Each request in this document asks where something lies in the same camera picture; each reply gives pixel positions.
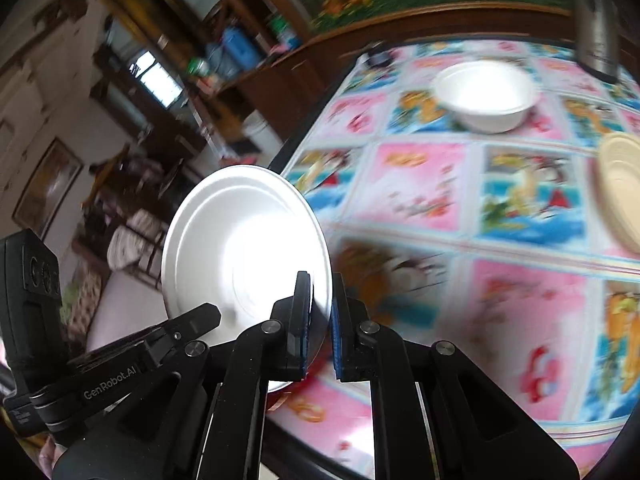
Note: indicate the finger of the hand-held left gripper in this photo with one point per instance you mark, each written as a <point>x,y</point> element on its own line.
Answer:
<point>300,330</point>
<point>336,340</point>

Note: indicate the small white bowl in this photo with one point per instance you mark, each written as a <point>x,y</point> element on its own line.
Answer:
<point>240,240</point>

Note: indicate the large white bowl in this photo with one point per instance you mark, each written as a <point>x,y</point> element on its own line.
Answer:
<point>480,85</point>

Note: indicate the large beige bowl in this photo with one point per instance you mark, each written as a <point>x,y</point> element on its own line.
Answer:
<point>622,185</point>

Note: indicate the patterned chair cushion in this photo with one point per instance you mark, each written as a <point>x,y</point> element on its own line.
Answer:
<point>140,237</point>

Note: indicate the wooden chair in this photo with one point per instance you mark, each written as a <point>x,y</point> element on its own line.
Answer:
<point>107,195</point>

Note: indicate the printed cartoon tablecloth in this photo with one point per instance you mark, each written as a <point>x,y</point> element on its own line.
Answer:
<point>425,185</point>

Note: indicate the white plastic bucket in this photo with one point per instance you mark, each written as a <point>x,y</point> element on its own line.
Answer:
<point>259,130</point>

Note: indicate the window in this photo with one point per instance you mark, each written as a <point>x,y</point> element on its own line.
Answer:
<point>157,80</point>

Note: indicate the light blue thermos flask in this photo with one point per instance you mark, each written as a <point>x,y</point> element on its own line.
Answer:
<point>218,60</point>

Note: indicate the small black round device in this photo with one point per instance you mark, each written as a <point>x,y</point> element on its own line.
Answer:
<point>377,56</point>

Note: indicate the green and white packet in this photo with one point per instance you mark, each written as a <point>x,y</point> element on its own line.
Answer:
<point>281,31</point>

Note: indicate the stainless steel thermos kettle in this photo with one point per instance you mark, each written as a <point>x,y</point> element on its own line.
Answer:
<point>595,25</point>

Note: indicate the framed wall picture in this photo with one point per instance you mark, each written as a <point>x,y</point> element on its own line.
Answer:
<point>47,185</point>

